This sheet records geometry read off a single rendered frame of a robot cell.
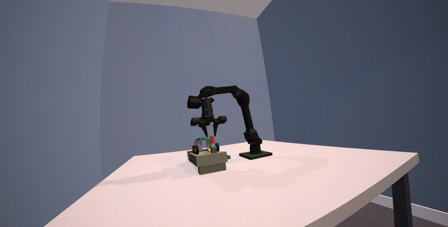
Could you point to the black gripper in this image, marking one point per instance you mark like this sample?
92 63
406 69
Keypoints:
208 117

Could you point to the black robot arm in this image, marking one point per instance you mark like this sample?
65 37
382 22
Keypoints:
243 99

